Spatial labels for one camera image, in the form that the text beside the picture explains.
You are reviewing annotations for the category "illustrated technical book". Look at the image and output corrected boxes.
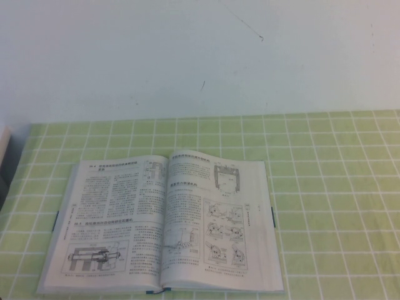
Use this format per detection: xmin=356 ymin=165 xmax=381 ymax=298
xmin=34 ymin=152 xmax=286 ymax=296

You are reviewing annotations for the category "white panel beside table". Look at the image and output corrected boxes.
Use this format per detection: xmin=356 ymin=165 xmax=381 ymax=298
xmin=0 ymin=124 xmax=13 ymax=163

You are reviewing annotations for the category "green white checked tablecloth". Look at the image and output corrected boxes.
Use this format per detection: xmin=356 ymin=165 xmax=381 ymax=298
xmin=0 ymin=109 xmax=400 ymax=300

